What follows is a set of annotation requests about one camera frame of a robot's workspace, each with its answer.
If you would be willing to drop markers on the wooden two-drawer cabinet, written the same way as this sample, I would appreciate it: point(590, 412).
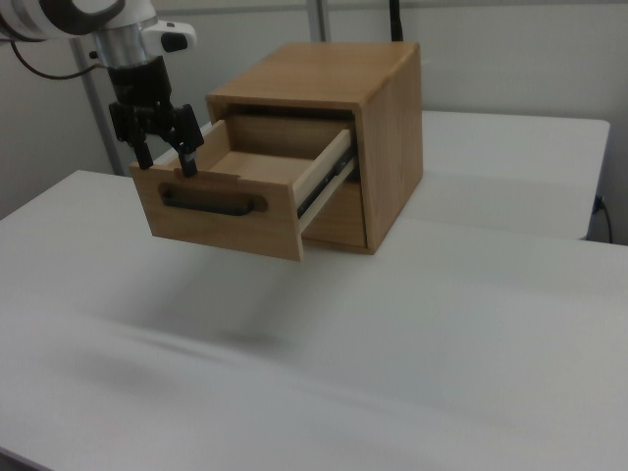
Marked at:
point(387, 142)

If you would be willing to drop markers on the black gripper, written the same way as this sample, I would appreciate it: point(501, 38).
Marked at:
point(140, 86)

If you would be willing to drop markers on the black vertical pole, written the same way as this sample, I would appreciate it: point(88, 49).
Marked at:
point(396, 19)

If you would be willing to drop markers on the metal drawer slide rail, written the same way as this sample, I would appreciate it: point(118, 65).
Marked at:
point(326, 179)

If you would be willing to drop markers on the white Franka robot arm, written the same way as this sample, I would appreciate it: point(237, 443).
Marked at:
point(54, 19)

